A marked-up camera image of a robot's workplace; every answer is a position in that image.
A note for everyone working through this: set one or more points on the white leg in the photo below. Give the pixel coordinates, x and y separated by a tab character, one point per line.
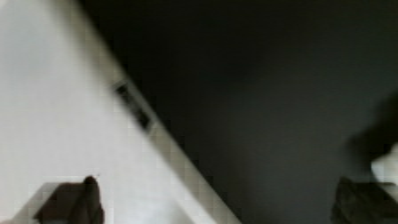
384	167

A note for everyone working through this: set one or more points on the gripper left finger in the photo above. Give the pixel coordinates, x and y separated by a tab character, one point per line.
66	204

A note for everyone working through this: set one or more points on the white desk top tray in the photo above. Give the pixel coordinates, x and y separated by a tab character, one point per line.
79	129

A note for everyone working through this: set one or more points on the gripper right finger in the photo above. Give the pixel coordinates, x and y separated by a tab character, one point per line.
365	205

